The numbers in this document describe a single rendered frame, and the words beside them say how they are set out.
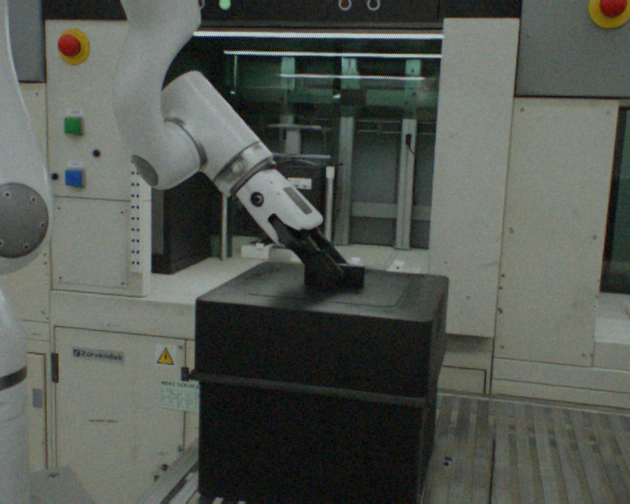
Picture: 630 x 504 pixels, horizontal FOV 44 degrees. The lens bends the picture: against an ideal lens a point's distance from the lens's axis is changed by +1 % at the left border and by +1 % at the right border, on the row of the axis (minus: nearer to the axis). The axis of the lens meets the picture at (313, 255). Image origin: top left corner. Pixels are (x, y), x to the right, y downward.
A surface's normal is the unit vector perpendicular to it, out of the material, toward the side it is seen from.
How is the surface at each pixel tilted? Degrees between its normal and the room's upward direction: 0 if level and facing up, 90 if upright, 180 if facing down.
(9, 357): 89
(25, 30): 90
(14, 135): 62
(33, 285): 90
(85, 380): 90
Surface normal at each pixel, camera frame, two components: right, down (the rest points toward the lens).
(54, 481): 0.04, -0.99
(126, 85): -0.63, -0.04
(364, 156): -0.22, 0.16
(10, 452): 0.88, 0.11
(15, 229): 0.72, 0.17
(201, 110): 0.23, -0.26
